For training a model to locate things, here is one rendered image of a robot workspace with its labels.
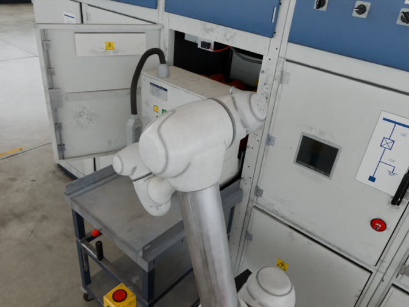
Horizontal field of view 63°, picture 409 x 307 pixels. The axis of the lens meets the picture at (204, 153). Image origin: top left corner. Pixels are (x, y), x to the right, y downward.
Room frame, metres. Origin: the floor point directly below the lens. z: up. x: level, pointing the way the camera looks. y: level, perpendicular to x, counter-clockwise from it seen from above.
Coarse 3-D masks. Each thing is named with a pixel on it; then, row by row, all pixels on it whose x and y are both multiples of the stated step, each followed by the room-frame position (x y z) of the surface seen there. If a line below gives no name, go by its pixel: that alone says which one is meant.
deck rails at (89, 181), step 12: (108, 168) 1.45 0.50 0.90; (84, 180) 1.34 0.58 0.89; (96, 180) 1.39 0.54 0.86; (108, 180) 1.41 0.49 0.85; (72, 192) 1.28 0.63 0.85; (228, 192) 1.39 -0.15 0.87; (168, 228) 1.04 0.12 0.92; (180, 228) 1.10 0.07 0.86; (156, 240) 0.99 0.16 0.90; (168, 240) 1.04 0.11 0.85; (144, 252) 0.93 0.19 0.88
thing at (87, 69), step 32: (64, 32) 1.61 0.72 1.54; (96, 32) 1.68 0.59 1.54; (128, 32) 1.76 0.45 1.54; (64, 64) 1.60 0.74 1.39; (96, 64) 1.68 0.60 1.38; (128, 64) 1.77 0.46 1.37; (64, 96) 1.59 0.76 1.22; (96, 96) 1.66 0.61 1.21; (128, 96) 1.76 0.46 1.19; (64, 128) 1.58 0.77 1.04; (96, 128) 1.67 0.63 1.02; (64, 160) 1.55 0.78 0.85
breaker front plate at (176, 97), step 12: (144, 84) 1.58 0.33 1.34; (156, 84) 1.53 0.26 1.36; (168, 84) 1.49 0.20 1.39; (144, 96) 1.58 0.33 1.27; (168, 96) 1.48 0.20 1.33; (180, 96) 1.44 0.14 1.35; (192, 96) 1.40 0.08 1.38; (144, 108) 1.58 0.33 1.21; (168, 108) 1.48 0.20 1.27; (144, 120) 1.58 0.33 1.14
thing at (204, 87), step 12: (144, 72) 1.59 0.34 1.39; (180, 72) 1.66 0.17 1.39; (192, 72) 1.69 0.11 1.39; (180, 84) 1.49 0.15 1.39; (192, 84) 1.51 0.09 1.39; (204, 84) 1.53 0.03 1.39; (216, 84) 1.55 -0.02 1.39; (204, 96) 1.36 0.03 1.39; (228, 156) 1.41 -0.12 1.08; (228, 168) 1.43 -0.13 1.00; (240, 168) 1.53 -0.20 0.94; (228, 180) 1.44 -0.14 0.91
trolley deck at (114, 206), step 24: (96, 192) 1.31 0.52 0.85; (120, 192) 1.33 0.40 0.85; (240, 192) 1.43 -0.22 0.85; (96, 216) 1.14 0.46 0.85; (120, 216) 1.16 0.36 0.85; (144, 216) 1.17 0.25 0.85; (168, 216) 1.19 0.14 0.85; (120, 240) 1.01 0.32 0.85; (144, 240) 1.03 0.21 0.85; (144, 264) 0.92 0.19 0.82
